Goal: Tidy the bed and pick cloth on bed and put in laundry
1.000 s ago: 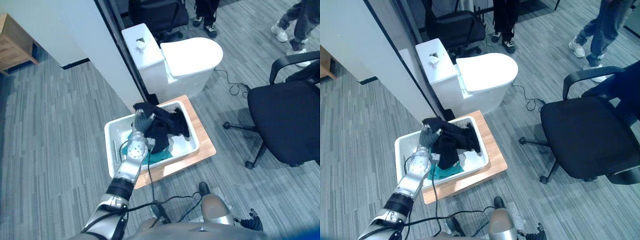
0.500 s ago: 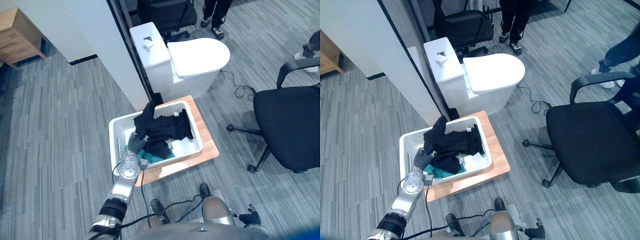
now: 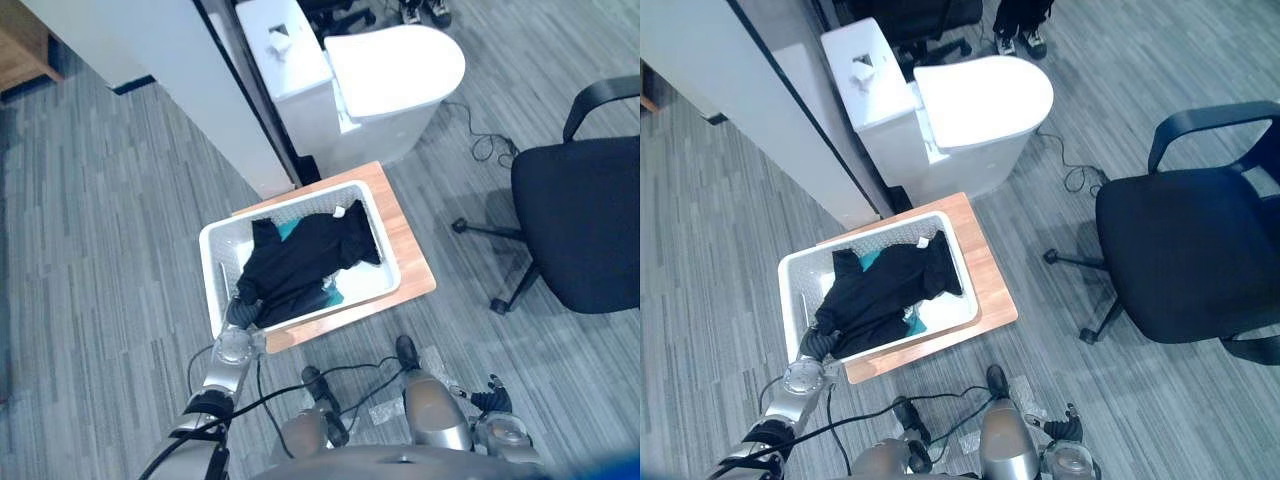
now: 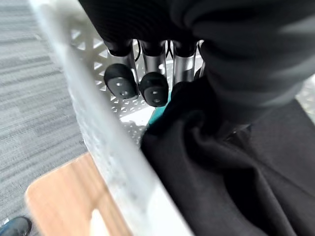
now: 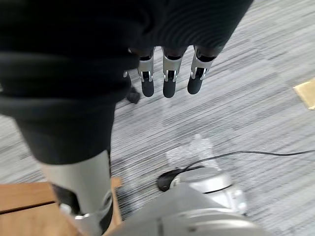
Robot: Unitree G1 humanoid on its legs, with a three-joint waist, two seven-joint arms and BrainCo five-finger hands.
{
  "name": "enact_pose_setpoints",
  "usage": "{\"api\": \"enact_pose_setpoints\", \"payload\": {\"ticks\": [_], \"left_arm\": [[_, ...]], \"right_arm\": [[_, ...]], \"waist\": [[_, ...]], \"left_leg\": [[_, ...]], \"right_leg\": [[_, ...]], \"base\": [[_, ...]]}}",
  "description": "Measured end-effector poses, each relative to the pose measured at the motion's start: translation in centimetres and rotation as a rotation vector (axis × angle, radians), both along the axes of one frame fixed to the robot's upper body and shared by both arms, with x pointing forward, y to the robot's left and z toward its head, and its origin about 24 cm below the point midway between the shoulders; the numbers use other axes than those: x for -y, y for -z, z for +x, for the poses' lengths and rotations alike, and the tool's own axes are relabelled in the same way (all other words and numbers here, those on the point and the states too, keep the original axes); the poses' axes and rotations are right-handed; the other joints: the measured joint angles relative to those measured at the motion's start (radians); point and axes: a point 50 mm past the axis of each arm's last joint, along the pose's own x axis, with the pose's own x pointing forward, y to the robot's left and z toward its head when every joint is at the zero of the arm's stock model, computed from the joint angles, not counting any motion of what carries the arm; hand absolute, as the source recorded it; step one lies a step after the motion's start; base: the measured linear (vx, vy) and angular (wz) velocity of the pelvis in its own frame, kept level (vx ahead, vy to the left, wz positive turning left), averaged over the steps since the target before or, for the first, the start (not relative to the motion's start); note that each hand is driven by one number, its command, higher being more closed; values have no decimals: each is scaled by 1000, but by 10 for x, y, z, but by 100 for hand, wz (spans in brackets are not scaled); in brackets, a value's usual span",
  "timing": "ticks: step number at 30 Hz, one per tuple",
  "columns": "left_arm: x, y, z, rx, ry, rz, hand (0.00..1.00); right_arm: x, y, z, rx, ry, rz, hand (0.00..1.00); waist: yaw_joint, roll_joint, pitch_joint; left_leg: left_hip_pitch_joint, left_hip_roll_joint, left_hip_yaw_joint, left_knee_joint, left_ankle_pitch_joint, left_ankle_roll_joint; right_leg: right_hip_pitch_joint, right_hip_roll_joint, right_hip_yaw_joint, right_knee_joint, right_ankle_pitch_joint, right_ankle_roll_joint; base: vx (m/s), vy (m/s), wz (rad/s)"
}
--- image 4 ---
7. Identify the black cloth garment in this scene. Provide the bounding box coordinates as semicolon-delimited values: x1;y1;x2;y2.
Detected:
140;76;315;236

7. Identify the robot dark foot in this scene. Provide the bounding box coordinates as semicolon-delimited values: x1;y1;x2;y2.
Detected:
0;216;32;236

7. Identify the teal cloth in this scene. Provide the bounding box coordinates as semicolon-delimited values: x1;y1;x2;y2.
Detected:
147;102;170;130

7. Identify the light wooden table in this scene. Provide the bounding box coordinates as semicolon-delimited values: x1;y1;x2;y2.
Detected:
24;151;135;236

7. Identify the white plastic laundry basket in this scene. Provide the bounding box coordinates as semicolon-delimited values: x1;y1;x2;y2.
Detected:
27;0;315;236

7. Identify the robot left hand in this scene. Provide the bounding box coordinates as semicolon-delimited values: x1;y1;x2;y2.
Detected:
78;0;315;123

